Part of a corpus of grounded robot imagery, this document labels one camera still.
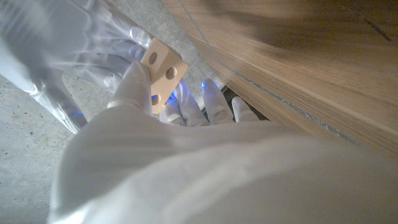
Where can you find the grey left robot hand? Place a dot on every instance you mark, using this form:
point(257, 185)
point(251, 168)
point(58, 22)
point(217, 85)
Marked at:
point(217, 174)

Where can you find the wooden block with holes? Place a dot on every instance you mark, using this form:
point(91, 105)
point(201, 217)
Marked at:
point(163, 74)

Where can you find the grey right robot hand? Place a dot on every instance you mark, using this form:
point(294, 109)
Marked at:
point(62, 40)

